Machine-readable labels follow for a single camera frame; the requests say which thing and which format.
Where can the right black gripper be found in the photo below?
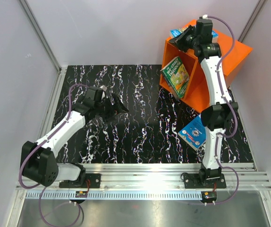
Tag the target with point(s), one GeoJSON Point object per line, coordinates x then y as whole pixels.
{"type": "Point", "coordinates": [179, 40]}

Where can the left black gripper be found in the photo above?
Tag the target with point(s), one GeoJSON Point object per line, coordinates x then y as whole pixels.
{"type": "Point", "coordinates": [114, 109]}

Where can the blue 26-Storey Treehouse book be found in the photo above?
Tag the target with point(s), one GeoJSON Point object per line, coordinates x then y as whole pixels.
{"type": "Point", "coordinates": [176, 32]}

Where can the dark green 104-Storey Treehouse book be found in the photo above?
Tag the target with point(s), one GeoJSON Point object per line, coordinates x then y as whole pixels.
{"type": "Point", "coordinates": [176, 76]}

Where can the blue red-edged book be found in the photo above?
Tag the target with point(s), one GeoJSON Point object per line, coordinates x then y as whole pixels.
{"type": "Point", "coordinates": [194, 133]}

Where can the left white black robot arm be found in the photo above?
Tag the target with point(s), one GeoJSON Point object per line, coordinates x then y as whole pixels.
{"type": "Point", "coordinates": [38, 165]}

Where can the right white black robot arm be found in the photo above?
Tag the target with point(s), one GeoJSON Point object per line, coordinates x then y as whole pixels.
{"type": "Point", "coordinates": [221, 106]}

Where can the black marble pattern mat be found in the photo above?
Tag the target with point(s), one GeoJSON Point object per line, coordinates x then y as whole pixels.
{"type": "Point", "coordinates": [147, 134]}

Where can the orange two-compartment shelf box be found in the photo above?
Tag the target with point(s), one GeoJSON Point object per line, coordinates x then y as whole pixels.
{"type": "Point", "coordinates": [197, 94]}

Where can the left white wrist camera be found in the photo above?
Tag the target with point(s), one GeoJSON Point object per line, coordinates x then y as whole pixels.
{"type": "Point", "coordinates": [104, 88]}

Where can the left aluminium corner post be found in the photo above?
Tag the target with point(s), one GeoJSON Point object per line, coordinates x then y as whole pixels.
{"type": "Point", "coordinates": [34, 24]}

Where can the aluminium corner post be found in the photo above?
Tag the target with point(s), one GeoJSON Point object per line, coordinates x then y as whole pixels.
{"type": "Point", "coordinates": [253, 17]}
{"type": "Point", "coordinates": [34, 24]}

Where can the aluminium front rail frame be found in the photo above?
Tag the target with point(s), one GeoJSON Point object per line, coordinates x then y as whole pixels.
{"type": "Point", "coordinates": [246, 202]}

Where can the right aluminium corner post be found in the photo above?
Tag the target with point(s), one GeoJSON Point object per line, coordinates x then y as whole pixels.
{"type": "Point", "coordinates": [253, 17]}

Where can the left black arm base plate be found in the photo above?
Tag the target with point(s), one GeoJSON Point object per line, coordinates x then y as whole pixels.
{"type": "Point", "coordinates": [93, 180]}

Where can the white slotted cable duct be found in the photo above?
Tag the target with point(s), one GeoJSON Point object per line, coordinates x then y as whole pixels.
{"type": "Point", "coordinates": [115, 195]}

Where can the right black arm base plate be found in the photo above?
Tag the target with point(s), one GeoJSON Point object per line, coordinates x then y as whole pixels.
{"type": "Point", "coordinates": [193, 181]}

